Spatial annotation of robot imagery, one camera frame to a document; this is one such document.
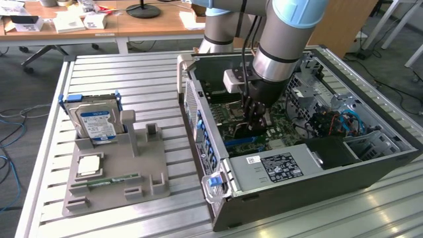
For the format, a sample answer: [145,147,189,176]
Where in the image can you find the white table frame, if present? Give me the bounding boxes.
[361,0,423,67]

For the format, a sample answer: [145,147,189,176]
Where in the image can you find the black and white box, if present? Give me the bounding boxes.
[8,15,45,32]

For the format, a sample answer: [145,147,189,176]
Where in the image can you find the white labelled box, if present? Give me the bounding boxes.
[81,13,108,30]

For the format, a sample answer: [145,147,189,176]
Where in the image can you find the blue floor cable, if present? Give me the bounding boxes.
[0,119,25,213]

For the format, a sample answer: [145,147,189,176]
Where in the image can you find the wooden cabinet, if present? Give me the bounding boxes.
[299,0,379,54]

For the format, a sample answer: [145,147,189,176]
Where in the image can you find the blue wire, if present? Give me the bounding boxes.
[340,109,367,136]

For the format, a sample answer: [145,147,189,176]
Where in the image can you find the black cable bundle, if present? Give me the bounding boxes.
[307,111,341,138]

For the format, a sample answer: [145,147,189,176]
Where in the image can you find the wooden desk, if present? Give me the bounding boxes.
[0,0,300,54]

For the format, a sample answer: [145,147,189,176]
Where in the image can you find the silver chipset heat sink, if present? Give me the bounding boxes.
[268,140,287,151]

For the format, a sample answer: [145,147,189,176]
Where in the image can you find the grey power supply unit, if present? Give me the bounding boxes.
[227,144,324,193]

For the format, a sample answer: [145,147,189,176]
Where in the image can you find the black lamp base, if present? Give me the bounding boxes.
[125,0,163,19]

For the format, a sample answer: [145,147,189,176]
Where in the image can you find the green motherboard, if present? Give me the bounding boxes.
[197,81,311,159]

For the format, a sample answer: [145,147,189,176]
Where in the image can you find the silver CPU chip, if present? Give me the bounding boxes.
[76,156,101,177]

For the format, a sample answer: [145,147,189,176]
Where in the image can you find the printed papers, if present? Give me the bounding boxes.
[0,1,27,17]

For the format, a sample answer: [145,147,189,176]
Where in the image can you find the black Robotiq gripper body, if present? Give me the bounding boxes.
[244,79,288,109]

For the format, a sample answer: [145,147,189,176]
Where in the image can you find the red wire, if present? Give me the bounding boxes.
[328,115,341,136]

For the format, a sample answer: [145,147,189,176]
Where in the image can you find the CPU socket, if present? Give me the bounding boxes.
[224,103,247,119]

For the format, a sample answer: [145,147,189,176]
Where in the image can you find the dark grey PC case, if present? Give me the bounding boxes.
[176,44,423,233]

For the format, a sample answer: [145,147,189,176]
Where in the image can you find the green RAM stick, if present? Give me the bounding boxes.
[71,173,140,188]

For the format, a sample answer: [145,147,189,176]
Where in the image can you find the hard disk with blue bracket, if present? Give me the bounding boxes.
[57,90,125,146]

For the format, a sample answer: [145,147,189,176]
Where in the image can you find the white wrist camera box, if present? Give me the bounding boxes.
[223,69,252,94]

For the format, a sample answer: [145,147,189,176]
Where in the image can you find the grey floor cable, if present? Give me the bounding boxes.
[0,103,52,119]

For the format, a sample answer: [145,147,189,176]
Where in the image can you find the white open box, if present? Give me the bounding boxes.
[52,11,87,34]

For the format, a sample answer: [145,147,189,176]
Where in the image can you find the metal disk bay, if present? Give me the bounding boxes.
[343,130,403,162]

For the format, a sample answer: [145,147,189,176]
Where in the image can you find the black chair base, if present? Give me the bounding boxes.
[17,44,100,74]

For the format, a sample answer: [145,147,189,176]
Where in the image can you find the black Nvidia graphics card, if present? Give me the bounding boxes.
[227,121,265,140]

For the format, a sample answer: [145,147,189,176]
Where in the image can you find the grey parts rack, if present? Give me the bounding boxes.
[61,109,171,218]

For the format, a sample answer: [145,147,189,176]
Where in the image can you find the white booklet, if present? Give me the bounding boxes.
[177,11,207,31]

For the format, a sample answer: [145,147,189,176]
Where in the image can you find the perforated metal drive cage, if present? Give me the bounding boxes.
[285,71,335,124]

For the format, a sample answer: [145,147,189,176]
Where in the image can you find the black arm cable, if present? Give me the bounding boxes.
[239,0,264,105]

